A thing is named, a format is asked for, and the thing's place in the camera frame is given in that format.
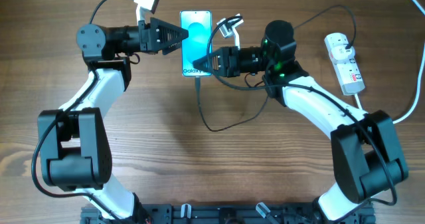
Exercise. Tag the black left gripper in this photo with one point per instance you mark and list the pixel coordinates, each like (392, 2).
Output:
(153, 36)

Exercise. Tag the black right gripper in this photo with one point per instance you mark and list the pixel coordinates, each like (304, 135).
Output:
(230, 56)

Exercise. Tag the blue screen smartphone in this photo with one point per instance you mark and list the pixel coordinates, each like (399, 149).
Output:
(199, 25)

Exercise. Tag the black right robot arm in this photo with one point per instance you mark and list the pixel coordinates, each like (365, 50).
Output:
(367, 155)

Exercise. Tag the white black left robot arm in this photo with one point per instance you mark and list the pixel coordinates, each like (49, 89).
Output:
(73, 156)

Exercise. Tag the white usb charger plug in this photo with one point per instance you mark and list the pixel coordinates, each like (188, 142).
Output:
(341, 53)

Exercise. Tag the white power strip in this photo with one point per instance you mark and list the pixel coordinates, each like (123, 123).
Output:
(348, 73)

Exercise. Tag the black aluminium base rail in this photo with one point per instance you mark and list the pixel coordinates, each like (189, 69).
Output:
(285, 213)

